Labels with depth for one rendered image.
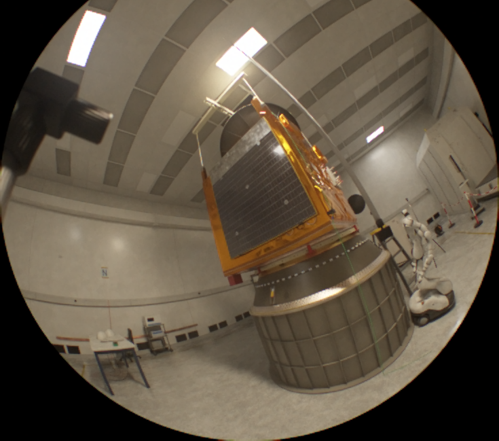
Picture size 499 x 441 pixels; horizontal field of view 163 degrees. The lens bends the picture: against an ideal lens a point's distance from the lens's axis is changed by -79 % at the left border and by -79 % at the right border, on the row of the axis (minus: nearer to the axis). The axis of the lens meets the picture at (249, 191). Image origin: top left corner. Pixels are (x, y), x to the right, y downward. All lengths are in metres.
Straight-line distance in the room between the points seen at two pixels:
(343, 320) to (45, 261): 6.47
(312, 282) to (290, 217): 0.72
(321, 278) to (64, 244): 6.14
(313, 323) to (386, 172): 9.15
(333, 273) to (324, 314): 0.43
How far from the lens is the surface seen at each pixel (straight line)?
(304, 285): 1.90
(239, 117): 3.58
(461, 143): 8.00
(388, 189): 10.04
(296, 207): 1.78
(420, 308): 2.63
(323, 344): 2.00
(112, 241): 6.14
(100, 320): 5.83
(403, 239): 5.93
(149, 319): 5.46
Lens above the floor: 1.58
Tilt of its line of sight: 28 degrees up
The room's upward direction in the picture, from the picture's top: 20 degrees counter-clockwise
